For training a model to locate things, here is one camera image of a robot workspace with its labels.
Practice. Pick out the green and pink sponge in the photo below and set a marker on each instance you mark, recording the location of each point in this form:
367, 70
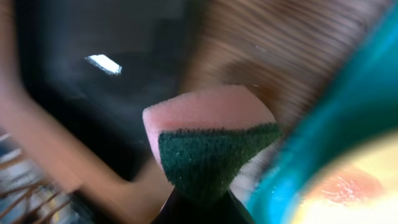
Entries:
202, 139

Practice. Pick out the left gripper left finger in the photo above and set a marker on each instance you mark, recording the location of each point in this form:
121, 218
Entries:
176, 210

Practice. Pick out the black rectangular tray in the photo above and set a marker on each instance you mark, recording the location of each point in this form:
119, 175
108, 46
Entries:
95, 65

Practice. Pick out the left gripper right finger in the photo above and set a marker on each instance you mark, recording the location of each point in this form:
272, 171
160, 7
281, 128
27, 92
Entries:
227, 210

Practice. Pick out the teal plastic serving tray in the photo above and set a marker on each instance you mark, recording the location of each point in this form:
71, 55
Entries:
361, 103

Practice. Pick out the yellow-green plate with stain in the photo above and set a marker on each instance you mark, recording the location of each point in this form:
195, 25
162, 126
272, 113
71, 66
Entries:
355, 189

